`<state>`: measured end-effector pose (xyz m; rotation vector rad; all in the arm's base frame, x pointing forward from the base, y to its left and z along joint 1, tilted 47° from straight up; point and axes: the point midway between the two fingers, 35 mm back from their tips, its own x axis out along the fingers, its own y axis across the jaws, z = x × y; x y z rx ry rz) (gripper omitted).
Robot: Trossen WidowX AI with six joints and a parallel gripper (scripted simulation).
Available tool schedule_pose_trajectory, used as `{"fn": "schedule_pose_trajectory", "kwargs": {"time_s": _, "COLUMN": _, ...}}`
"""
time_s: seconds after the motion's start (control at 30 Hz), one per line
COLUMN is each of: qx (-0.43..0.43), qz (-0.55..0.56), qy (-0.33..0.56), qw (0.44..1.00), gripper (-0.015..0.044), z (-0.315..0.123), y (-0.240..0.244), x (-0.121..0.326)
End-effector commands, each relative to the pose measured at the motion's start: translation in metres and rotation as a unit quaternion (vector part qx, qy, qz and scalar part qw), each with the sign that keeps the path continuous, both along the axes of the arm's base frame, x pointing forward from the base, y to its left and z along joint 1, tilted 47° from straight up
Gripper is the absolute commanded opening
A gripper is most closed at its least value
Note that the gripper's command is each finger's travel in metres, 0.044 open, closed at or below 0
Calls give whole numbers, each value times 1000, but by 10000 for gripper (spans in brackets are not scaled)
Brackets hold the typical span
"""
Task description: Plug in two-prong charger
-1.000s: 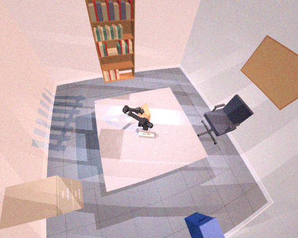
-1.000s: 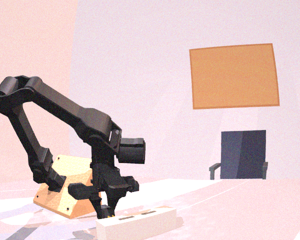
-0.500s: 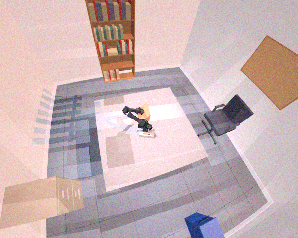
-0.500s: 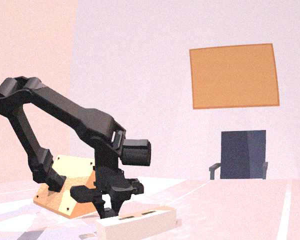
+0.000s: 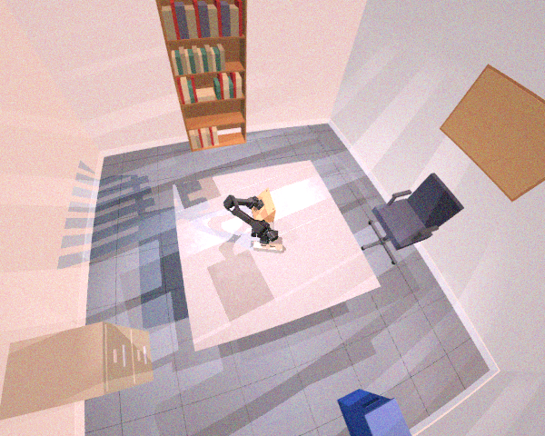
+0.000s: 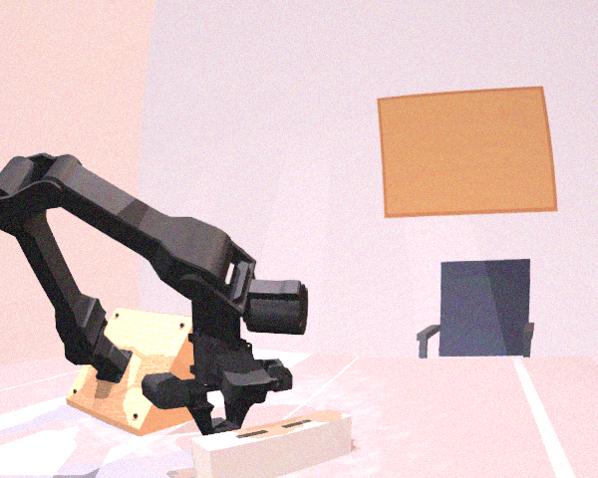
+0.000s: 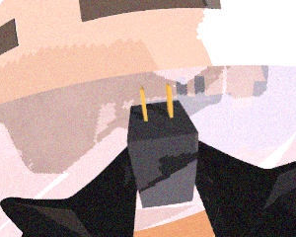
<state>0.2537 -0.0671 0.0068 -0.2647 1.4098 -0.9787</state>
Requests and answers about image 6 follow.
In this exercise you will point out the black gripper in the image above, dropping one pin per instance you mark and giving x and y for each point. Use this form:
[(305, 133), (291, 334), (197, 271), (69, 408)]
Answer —
[(167, 391)]

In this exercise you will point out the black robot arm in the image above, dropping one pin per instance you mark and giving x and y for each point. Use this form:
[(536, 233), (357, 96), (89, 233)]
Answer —
[(189, 255)]

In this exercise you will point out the black two-prong plug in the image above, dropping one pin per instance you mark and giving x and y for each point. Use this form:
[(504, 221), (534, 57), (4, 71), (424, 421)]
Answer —
[(222, 425)]

